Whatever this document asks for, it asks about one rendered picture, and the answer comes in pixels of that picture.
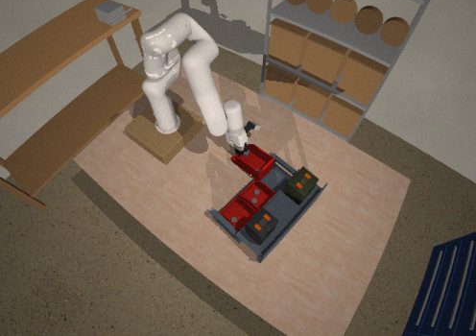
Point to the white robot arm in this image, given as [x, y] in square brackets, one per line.
[219, 117]

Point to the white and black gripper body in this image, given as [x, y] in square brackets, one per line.
[237, 140]

